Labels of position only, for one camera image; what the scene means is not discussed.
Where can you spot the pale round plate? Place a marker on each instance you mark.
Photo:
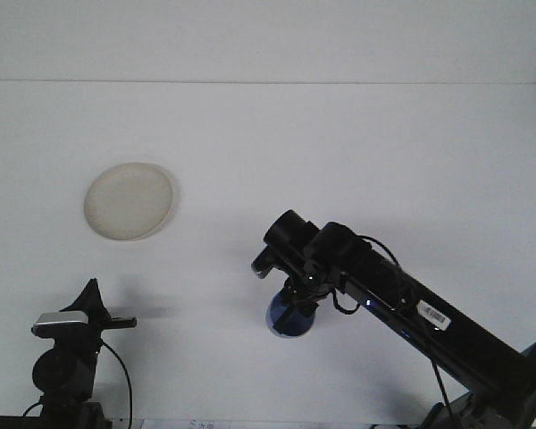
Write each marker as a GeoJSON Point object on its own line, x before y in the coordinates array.
{"type": "Point", "coordinates": [129, 201]}

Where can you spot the pale blue cup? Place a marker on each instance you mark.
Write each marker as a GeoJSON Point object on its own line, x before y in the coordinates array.
{"type": "Point", "coordinates": [300, 328]}

